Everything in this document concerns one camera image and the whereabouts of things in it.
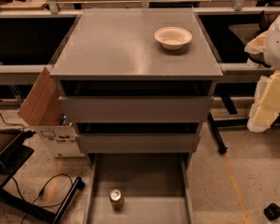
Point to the black chair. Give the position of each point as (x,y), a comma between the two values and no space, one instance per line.
(252,35)

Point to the orange soda can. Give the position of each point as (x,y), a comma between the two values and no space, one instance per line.
(116,199)

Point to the grey top drawer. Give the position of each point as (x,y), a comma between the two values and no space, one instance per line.
(136,109)

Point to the grey middle drawer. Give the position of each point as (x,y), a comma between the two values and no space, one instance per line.
(138,143)

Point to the black caster bottom right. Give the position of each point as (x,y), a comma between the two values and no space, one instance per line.
(272,211)

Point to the black table leg right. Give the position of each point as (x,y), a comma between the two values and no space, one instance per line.
(216,124)

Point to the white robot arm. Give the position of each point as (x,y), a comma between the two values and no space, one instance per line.
(266,108)

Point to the open cardboard box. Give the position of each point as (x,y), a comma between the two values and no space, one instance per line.
(42,111)

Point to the black table stand left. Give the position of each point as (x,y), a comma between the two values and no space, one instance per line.
(13,155)

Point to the white paper bowl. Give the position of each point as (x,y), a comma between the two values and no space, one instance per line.
(173,38)

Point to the grey open bottom drawer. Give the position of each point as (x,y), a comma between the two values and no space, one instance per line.
(155,189)

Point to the grey drawer cabinet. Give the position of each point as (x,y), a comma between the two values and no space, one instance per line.
(113,53)

